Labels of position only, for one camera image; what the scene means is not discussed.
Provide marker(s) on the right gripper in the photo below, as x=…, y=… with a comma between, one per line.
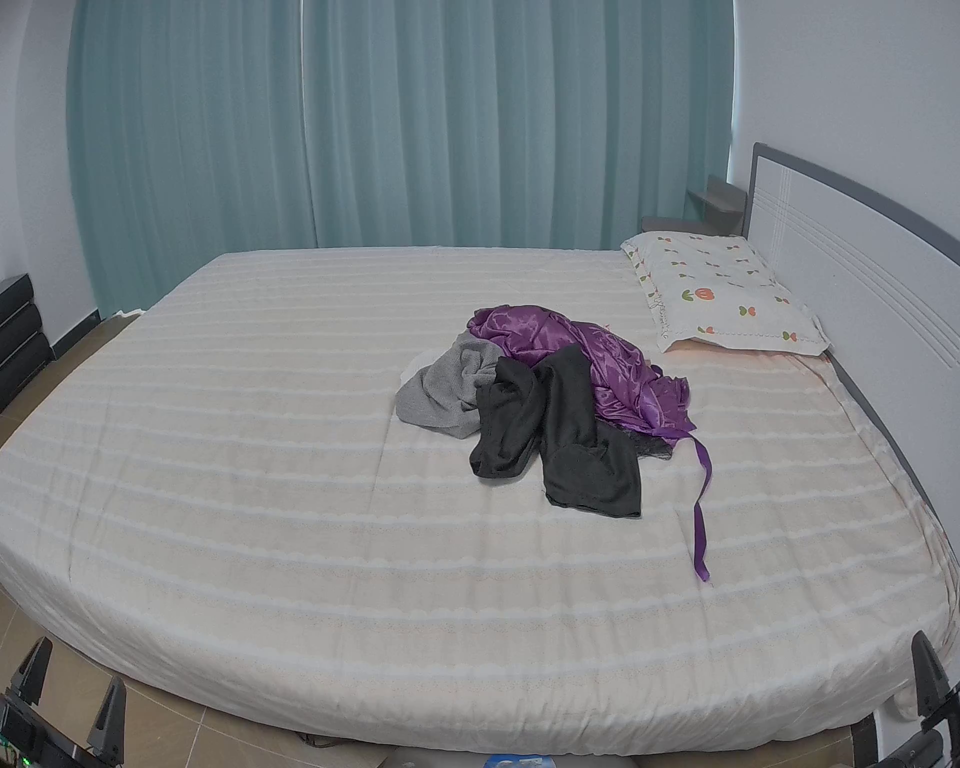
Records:
x=922, y=750

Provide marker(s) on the black T-shirt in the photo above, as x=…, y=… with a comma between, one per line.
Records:
x=577, y=450

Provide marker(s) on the white printed pillow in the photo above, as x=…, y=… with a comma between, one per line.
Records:
x=720, y=285

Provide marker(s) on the purple satin garment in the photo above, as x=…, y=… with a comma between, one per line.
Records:
x=622, y=375

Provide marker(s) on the blue-green curtain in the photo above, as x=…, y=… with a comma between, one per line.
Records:
x=187, y=150
x=525, y=112

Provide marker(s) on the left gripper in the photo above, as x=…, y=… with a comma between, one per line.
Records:
x=45, y=739

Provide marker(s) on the black chest of drawers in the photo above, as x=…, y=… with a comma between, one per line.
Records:
x=22, y=337

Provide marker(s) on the grey garment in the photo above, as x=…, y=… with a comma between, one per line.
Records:
x=442, y=390

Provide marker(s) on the white garment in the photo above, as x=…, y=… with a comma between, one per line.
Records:
x=421, y=362

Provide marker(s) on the black lace garment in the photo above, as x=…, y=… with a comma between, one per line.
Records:
x=651, y=448

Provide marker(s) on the grey bedside table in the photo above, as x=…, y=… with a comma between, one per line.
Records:
x=724, y=202

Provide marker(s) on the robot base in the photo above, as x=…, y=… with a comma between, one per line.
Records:
x=450, y=759

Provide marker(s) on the bed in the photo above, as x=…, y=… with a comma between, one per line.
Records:
x=262, y=450

